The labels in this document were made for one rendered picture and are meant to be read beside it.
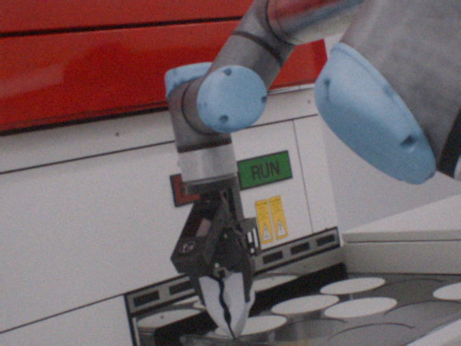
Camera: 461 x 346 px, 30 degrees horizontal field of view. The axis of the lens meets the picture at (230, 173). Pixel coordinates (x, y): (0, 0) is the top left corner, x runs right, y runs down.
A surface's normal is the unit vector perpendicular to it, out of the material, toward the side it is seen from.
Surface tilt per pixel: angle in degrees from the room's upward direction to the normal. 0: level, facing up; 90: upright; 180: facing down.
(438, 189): 90
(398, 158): 130
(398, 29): 61
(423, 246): 90
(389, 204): 90
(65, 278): 90
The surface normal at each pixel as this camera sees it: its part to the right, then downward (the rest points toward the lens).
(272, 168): 0.64, -0.07
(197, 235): -0.37, -0.77
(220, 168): 0.38, -0.02
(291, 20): -0.80, 0.51
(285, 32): -0.58, 0.78
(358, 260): -0.75, 0.17
